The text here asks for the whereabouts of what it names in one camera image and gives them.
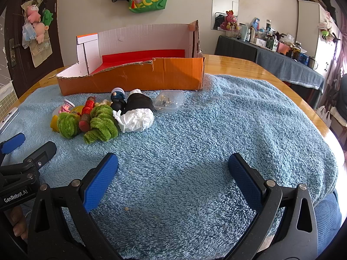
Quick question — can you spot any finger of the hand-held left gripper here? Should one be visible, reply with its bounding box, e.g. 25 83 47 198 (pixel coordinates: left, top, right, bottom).
16 141 57 172
0 133 26 166

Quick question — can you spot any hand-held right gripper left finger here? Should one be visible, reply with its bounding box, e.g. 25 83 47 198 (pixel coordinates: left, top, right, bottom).
27 152 128 260

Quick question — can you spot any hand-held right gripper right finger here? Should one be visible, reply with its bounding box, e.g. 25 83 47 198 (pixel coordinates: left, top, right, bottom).
228 152 319 260

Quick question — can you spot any yellow duck toy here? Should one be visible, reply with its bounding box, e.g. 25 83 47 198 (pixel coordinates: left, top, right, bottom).
50 115 61 133

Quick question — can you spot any green pipe cleaner ball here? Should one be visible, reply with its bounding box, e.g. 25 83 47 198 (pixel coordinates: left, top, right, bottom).
57 112 82 139
83 105 120 145

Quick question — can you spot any pink striped spool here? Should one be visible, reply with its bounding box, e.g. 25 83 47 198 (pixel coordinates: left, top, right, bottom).
61 100 75 113

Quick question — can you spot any red firecracker ornament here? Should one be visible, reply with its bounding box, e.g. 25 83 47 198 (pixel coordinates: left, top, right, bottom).
79 96 97 132

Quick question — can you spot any small blue white figurine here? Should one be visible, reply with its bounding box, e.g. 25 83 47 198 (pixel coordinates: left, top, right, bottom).
110 87 126 111

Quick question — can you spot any clear plastic case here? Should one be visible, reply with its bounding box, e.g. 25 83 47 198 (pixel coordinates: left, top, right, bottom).
152 91 185 113

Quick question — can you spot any orange cardboard box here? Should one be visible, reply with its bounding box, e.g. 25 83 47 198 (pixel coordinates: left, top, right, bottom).
56 20 206 96

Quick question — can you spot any person's left hand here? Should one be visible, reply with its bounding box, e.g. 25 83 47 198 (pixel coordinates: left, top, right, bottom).
10 206 29 240

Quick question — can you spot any white electronic device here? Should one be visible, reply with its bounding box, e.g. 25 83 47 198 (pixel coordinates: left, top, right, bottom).
0 108 19 134

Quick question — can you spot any light blue towel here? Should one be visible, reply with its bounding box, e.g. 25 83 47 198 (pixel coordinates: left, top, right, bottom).
0 74 338 260

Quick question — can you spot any dark brown door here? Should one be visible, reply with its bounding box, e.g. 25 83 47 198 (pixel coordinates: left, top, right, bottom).
0 0 64 98

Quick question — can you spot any person's blue pants leg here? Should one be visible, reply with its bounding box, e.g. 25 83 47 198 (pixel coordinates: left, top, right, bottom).
316 190 342 252

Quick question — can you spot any beige hanging organizer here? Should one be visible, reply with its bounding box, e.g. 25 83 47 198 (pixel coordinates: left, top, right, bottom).
27 36 52 68

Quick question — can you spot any white bag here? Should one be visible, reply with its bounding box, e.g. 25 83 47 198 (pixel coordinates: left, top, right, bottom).
316 105 332 128

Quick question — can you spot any blue face mask pack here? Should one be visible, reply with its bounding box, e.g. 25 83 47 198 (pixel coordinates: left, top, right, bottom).
22 23 37 49

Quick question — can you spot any pink plush toy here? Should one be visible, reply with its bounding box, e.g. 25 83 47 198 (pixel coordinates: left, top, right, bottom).
33 22 49 44
26 5 42 23

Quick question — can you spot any side table with dark cloth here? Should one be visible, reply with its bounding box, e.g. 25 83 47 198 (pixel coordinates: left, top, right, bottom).
215 35 325 109

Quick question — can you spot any green plush toy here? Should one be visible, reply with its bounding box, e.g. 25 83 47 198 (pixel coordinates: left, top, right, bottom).
41 9 54 28

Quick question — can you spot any pink box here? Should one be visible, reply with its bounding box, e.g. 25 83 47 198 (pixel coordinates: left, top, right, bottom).
277 42 292 56

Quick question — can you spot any group of cosmetic bottles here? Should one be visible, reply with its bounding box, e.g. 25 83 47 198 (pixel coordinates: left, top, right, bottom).
225 18 319 69

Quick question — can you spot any pink curtain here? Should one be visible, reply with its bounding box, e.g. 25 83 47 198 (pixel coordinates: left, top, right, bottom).
329 41 347 106

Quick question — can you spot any pink rabbit plush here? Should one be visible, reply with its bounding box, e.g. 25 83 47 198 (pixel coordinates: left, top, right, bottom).
220 10 239 31

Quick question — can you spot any white wardrobe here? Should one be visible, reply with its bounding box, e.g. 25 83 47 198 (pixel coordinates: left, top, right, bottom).
295 0 340 80

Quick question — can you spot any metal door handle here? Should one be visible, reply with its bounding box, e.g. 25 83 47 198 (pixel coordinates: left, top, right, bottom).
8 38 17 67

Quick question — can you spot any wall mirror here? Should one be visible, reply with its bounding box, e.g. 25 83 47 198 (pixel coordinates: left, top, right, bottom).
211 0 240 31

